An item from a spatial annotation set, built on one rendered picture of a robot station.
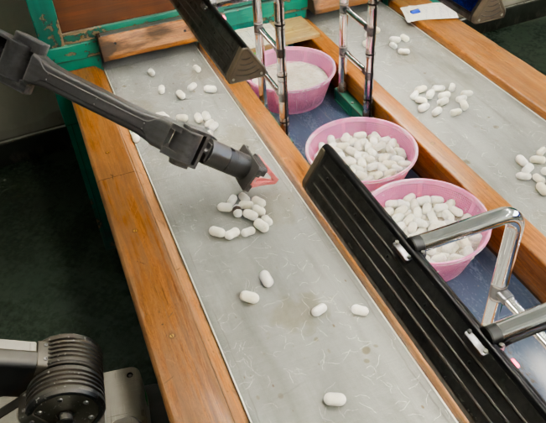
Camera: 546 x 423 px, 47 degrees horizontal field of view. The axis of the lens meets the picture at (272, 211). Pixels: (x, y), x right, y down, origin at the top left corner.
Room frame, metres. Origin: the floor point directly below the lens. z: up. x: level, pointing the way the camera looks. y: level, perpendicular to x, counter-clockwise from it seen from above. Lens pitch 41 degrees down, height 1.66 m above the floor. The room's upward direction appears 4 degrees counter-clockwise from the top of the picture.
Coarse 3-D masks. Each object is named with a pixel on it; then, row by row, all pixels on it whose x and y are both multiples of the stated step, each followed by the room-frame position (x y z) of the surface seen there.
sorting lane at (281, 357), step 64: (192, 64) 1.77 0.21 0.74; (192, 192) 1.14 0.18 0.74; (256, 192) 1.13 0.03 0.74; (192, 256) 0.93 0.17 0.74; (256, 256) 0.92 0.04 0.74; (320, 256) 0.91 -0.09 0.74; (256, 320) 0.76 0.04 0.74; (320, 320) 0.74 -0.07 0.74; (384, 320) 0.73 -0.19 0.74; (256, 384) 0.62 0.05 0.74; (320, 384) 0.61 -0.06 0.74; (384, 384) 0.60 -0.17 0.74
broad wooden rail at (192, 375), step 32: (96, 128) 1.40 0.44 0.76; (96, 160) 1.26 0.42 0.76; (128, 160) 1.25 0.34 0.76; (128, 192) 1.13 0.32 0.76; (128, 224) 1.02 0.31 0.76; (160, 224) 1.02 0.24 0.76; (128, 256) 0.92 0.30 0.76; (160, 256) 0.92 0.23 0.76; (128, 288) 0.87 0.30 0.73; (160, 288) 0.83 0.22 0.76; (192, 288) 0.84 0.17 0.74; (160, 320) 0.75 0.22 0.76; (192, 320) 0.75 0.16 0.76; (160, 352) 0.68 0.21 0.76; (192, 352) 0.67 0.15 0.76; (160, 384) 0.61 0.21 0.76; (192, 384) 0.61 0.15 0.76; (224, 384) 0.61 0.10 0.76; (192, 416) 0.55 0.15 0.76; (224, 416) 0.55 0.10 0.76
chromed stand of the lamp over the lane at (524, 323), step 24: (480, 216) 0.58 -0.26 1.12; (504, 216) 0.58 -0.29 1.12; (408, 240) 0.55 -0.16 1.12; (432, 240) 0.55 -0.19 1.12; (456, 240) 0.56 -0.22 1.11; (504, 240) 0.60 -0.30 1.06; (504, 264) 0.59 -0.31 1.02; (504, 288) 0.59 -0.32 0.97; (528, 312) 0.42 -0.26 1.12; (504, 336) 0.40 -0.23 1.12; (528, 336) 0.40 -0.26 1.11
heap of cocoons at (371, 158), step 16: (320, 144) 1.29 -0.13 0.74; (336, 144) 1.29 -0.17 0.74; (352, 144) 1.29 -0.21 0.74; (368, 144) 1.28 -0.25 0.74; (384, 144) 1.28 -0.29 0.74; (352, 160) 1.22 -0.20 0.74; (368, 160) 1.22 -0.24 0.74; (384, 160) 1.21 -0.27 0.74; (400, 160) 1.21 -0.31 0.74; (368, 176) 1.15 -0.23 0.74; (384, 176) 1.16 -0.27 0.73
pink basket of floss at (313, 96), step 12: (288, 48) 1.78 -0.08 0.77; (300, 48) 1.77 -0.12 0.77; (276, 60) 1.76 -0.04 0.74; (288, 60) 1.77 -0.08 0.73; (300, 60) 1.76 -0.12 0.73; (312, 60) 1.74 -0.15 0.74; (324, 60) 1.71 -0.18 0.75; (252, 84) 1.57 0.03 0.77; (324, 84) 1.55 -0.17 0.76; (276, 96) 1.53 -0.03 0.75; (288, 96) 1.53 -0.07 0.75; (300, 96) 1.53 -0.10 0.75; (312, 96) 1.54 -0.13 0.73; (324, 96) 1.60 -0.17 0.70; (276, 108) 1.55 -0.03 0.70; (300, 108) 1.55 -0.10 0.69; (312, 108) 1.57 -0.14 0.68
